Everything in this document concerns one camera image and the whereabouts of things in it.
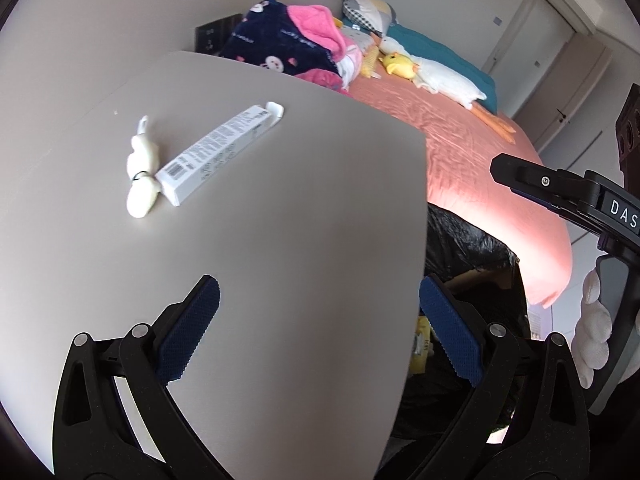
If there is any black trash bag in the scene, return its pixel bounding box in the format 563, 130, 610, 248
385, 203, 532, 461

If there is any white pink printed cloth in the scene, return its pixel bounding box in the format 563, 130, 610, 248
335, 35, 363, 86

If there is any white goose plush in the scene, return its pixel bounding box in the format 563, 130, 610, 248
378, 35, 516, 143

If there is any patchwork checked pillow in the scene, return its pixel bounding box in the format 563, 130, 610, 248
342, 0, 396, 36

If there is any white door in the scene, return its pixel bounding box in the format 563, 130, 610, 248
482, 0, 576, 131

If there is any black wall panel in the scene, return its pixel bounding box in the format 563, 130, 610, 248
195, 14, 246, 56

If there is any white printed tube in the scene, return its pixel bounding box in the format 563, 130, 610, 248
156, 102, 286, 207

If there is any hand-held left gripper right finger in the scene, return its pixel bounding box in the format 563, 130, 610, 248
419, 274, 591, 480

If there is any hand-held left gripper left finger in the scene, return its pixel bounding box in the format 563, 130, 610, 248
52, 275, 236, 480

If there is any yellow snack packet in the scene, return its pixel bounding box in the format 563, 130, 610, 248
409, 316, 436, 376

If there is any bed with salmon sheet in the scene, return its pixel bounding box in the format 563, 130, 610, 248
345, 10, 573, 311

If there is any navy printed blanket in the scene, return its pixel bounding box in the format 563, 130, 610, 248
220, 0, 346, 81

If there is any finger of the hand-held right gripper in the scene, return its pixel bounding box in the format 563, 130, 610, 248
490, 152, 601, 221

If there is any person's right hand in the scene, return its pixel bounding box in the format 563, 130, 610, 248
571, 266, 614, 390

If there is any yellow duck plush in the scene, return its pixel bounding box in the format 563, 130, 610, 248
382, 52, 420, 81

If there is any person's right forearm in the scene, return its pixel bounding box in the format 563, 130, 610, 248
592, 327, 640, 441

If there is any yellow corn plush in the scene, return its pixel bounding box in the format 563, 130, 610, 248
361, 45, 383, 81

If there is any pink fleece blanket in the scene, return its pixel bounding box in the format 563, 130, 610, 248
286, 4, 353, 96

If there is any white tied plastic wrap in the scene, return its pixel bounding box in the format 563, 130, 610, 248
125, 116, 162, 219

